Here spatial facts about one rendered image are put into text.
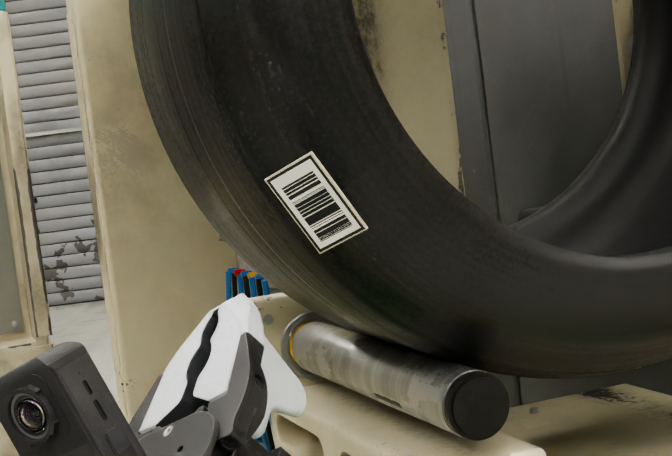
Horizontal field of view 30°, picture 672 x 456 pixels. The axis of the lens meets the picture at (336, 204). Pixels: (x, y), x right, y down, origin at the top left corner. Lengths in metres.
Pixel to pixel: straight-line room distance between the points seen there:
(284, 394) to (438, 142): 0.59
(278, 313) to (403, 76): 0.26
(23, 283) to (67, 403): 0.95
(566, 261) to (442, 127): 0.41
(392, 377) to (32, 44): 9.71
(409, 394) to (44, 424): 0.37
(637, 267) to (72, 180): 9.72
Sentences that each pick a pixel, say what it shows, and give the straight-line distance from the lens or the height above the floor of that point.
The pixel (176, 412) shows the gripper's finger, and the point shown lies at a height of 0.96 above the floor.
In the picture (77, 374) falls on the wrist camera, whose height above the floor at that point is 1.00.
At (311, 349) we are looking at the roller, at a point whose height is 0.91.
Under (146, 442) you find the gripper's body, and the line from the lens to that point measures 0.62.
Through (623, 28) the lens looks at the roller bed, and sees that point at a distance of 1.45.
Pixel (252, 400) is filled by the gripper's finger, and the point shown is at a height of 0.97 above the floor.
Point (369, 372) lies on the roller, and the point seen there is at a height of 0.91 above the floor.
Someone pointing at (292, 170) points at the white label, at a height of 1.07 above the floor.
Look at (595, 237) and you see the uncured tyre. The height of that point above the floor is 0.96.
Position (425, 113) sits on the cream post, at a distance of 1.20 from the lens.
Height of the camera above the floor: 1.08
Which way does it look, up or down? 3 degrees down
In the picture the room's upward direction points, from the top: 7 degrees counter-clockwise
